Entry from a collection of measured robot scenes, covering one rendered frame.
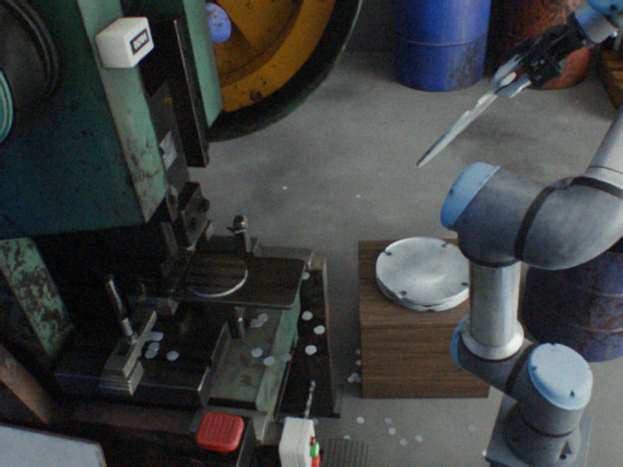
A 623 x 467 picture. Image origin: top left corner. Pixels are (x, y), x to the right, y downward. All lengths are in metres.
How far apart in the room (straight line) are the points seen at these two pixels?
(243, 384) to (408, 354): 0.71
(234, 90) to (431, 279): 0.80
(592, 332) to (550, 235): 1.20
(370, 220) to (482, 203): 1.75
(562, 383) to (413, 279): 0.69
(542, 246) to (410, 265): 0.96
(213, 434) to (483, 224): 0.53
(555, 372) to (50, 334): 0.96
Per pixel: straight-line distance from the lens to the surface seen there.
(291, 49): 1.24
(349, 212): 2.64
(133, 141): 0.84
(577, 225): 0.83
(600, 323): 1.99
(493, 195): 0.85
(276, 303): 1.10
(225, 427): 0.96
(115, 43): 0.76
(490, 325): 1.09
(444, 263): 1.78
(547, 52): 1.15
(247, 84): 1.30
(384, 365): 1.77
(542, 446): 1.27
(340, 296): 2.22
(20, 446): 1.37
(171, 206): 0.98
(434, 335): 1.69
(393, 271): 1.74
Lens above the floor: 1.55
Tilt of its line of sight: 38 degrees down
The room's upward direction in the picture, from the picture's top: 5 degrees counter-clockwise
